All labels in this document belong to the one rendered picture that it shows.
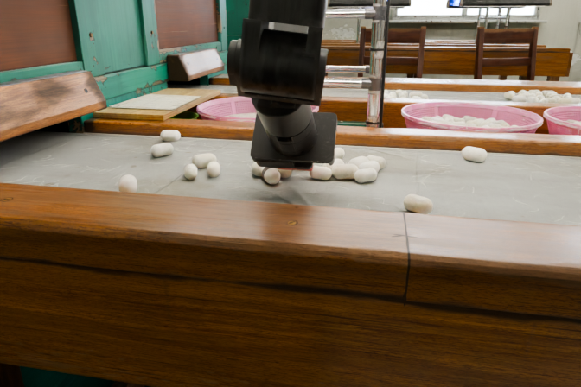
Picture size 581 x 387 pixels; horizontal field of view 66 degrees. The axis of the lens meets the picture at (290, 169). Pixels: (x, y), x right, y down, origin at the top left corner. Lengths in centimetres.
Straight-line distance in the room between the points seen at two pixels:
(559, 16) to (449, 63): 281
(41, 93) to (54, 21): 18
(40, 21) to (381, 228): 69
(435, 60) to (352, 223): 298
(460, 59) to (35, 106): 297
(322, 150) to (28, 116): 44
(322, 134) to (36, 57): 53
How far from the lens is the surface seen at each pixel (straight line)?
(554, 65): 358
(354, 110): 110
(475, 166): 73
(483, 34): 314
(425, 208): 52
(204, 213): 46
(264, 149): 55
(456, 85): 147
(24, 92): 78
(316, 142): 54
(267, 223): 43
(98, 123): 94
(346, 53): 334
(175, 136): 83
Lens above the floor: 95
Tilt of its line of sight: 19 degrees down
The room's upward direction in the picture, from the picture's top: straight up
